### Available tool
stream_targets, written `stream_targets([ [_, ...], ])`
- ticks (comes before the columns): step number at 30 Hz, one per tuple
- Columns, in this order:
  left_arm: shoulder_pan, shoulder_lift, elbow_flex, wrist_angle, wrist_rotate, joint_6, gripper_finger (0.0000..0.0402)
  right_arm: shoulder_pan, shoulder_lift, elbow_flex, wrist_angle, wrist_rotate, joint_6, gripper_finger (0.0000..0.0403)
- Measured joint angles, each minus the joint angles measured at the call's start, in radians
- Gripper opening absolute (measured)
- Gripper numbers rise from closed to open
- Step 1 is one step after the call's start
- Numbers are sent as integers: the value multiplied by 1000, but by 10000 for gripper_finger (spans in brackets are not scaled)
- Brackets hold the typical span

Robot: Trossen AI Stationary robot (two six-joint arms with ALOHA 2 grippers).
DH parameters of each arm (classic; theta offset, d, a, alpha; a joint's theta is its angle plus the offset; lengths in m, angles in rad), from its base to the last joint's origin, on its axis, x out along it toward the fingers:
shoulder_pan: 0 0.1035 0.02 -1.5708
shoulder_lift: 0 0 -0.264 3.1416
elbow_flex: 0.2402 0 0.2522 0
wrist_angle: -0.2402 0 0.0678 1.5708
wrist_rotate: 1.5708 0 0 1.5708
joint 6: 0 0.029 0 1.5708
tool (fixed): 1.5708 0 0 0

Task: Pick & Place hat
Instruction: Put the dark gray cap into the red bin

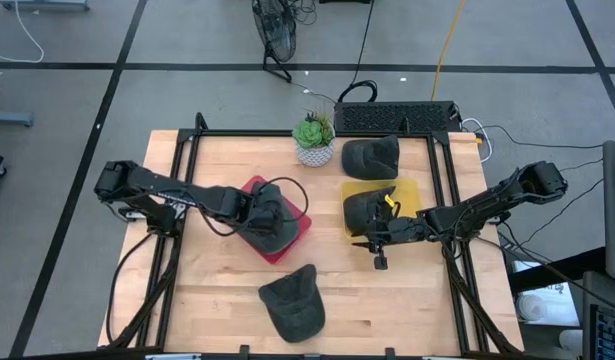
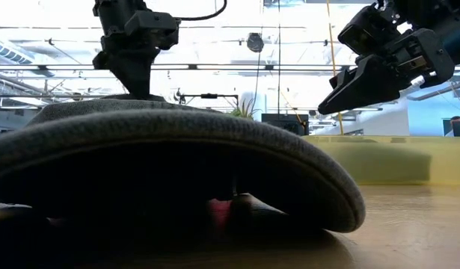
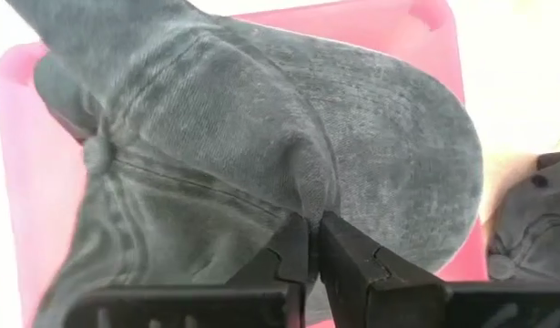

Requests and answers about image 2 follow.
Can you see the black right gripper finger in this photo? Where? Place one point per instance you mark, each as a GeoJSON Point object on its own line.
{"type": "Point", "coordinates": [364, 86]}
{"type": "Point", "coordinates": [343, 78]}

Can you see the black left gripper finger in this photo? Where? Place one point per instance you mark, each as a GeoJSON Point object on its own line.
{"type": "Point", "coordinates": [134, 74]}

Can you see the dark green baseball cap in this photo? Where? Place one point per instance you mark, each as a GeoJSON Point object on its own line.
{"type": "Point", "coordinates": [177, 127]}
{"type": "Point", "coordinates": [117, 98]}

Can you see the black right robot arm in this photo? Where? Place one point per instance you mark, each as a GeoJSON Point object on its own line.
{"type": "Point", "coordinates": [454, 30]}

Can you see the person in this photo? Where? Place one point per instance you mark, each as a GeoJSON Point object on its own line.
{"type": "Point", "coordinates": [456, 119]}

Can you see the black monitor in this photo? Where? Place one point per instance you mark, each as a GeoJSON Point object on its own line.
{"type": "Point", "coordinates": [285, 125]}

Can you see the black horizontal bar stand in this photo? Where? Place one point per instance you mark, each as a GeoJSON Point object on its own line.
{"type": "Point", "coordinates": [209, 96]}

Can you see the round black ceiling fixture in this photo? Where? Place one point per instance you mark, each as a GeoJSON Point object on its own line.
{"type": "Point", "coordinates": [255, 42]}

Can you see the yellow translucent plastic bin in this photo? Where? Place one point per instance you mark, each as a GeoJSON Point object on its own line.
{"type": "Point", "coordinates": [450, 160]}

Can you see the red plastic bin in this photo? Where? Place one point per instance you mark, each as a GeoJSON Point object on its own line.
{"type": "Point", "coordinates": [219, 213]}

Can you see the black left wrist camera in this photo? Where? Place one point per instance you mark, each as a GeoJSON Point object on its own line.
{"type": "Point", "coordinates": [151, 28]}

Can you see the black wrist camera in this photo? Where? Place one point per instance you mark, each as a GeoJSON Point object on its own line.
{"type": "Point", "coordinates": [368, 31]}
{"type": "Point", "coordinates": [151, 28]}

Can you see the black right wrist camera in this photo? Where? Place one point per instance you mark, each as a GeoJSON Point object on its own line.
{"type": "Point", "coordinates": [368, 31]}

